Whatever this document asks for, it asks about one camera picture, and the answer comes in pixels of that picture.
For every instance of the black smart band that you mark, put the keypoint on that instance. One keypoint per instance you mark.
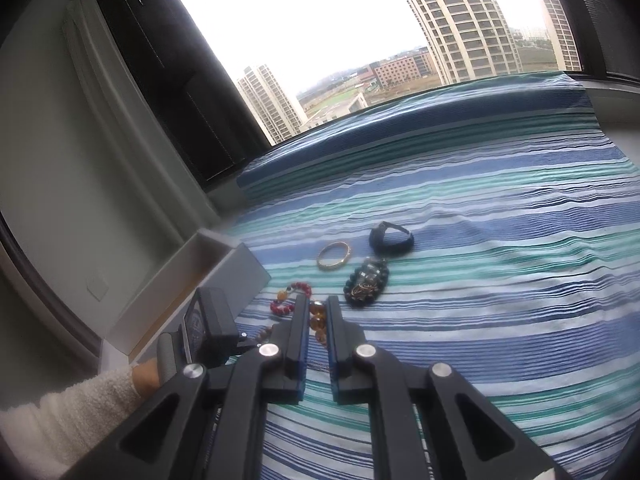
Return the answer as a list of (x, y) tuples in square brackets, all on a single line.
[(395, 249)]

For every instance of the white cardboard box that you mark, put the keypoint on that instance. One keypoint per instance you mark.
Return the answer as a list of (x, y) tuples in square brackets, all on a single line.
[(240, 270)]

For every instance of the blue green striped blanket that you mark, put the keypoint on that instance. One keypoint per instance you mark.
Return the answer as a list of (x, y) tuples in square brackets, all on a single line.
[(475, 285)]

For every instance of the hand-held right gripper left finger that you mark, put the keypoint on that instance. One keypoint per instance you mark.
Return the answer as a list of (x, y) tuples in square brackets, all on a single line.
[(300, 345)]

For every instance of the tall apartment tower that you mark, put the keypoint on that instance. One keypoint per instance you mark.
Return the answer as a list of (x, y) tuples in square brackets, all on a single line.
[(460, 20)]

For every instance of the slim apartment tower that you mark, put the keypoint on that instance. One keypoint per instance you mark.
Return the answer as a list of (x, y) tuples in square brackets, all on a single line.
[(560, 30)]

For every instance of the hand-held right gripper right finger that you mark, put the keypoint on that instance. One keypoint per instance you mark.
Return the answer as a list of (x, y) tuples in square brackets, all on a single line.
[(334, 345)]

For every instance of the low red brick building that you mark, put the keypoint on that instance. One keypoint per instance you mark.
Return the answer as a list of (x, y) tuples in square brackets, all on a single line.
[(400, 70)]

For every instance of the small apartment tower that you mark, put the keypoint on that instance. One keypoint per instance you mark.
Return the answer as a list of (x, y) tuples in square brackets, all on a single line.
[(270, 105)]

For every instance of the dark window frame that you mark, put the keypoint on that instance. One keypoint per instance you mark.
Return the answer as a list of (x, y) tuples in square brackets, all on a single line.
[(590, 10), (165, 60)]

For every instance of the gold bangle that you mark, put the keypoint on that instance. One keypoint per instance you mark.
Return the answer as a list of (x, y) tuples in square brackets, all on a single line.
[(320, 261)]

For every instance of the person's left forearm white sleeve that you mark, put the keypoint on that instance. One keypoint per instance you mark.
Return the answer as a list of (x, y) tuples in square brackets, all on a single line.
[(75, 410)]

